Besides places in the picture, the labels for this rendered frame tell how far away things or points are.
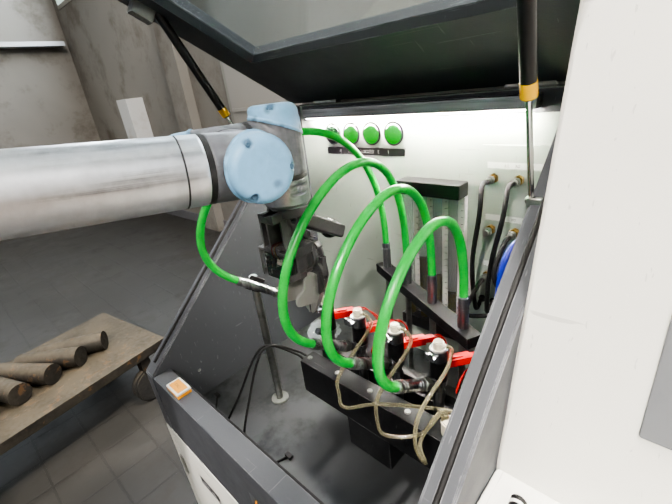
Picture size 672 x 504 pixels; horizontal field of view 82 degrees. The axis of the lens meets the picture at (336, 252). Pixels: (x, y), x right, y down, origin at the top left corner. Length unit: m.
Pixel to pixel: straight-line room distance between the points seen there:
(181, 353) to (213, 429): 0.25
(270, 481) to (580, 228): 0.55
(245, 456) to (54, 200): 0.50
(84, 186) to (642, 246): 0.53
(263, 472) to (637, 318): 0.55
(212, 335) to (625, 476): 0.80
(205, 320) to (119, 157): 0.63
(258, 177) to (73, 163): 0.16
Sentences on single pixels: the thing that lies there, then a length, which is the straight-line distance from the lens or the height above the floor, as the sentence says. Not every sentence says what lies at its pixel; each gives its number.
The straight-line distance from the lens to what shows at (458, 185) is 0.77.
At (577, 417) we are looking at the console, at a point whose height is 1.10.
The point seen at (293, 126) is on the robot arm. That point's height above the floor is 1.44.
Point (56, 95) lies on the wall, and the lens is 7.76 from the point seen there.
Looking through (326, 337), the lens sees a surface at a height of 1.19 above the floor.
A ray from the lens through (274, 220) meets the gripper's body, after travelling 0.59.
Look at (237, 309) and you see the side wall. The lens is 1.01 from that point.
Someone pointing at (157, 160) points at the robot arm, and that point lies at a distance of 0.40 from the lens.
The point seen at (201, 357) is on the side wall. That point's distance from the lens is 1.01.
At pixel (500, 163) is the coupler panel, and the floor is 1.33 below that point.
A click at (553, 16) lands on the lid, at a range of 0.61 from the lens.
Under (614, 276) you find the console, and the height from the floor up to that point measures 1.27.
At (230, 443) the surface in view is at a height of 0.95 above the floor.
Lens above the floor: 1.49
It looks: 24 degrees down
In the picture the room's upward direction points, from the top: 7 degrees counter-clockwise
